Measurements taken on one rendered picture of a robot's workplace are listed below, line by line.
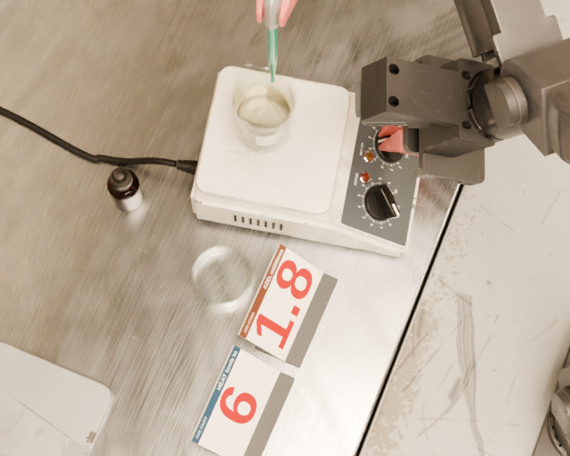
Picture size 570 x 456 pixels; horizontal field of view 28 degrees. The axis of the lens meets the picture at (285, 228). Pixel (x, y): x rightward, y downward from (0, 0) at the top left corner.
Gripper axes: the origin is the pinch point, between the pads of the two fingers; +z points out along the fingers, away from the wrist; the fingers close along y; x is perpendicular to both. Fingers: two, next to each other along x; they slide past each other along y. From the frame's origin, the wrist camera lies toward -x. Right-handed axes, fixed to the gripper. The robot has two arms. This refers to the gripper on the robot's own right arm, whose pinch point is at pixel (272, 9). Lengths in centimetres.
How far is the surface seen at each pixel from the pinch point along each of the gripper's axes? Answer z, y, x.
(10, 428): 29.6, -17.6, 30.6
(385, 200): 3.9, 11.0, 25.8
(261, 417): 24.2, 3.9, 31.5
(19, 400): 27.0, -17.4, 30.6
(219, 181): 5.9, -3.5, 23.2
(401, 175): 0.5, 12.1, 28.4
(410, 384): 18.7, 16.5, 32.2
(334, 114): -2.2, 5.1, 23.4
